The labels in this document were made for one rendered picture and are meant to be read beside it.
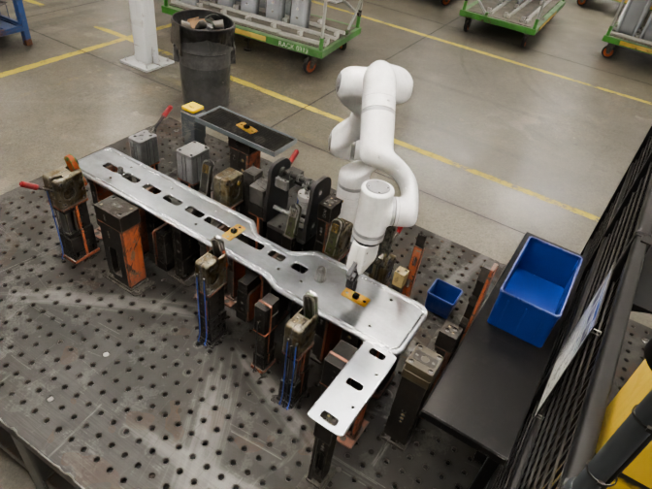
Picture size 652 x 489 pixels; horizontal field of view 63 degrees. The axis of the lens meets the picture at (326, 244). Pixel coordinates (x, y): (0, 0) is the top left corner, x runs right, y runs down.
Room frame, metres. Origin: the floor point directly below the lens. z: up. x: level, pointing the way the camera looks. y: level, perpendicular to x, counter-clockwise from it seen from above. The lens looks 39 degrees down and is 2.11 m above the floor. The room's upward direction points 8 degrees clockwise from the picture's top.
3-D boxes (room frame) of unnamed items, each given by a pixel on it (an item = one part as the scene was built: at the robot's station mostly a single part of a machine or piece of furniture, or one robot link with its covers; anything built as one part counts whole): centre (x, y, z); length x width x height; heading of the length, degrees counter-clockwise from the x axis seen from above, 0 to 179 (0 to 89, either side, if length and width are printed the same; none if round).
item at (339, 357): (0.92, -0.09, 0.84); 0.11 x 0.10 x 0.28; 152
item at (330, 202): (1.42, 0.01, 0.91); 0.07 x 0.05 x 0.42; 152
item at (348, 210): (1.77, -0.07, 0.88); 0.19 x 0.19 x 0.18
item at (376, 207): (1.12, -0.11, 1.33); 0.09 x 0.08 x 0.13; 96
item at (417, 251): (1.21, -0.27, 0.95); 0.03 x 0.01 x 0.50; 62
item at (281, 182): (1.47, 0.12, 0.94); 0.18 x 0.13 x 0.49; 62
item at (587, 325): (0.78, -0.55, 1.30); 0.23 x 0.02 x 0.31; 152
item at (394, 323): (1.34, 0.33, 1.00); 1.38 x 0.22 x 0.02; 62
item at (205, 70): (4.18, 1.19, 0.36); 0.54 x 0.50 x 0.73; 154
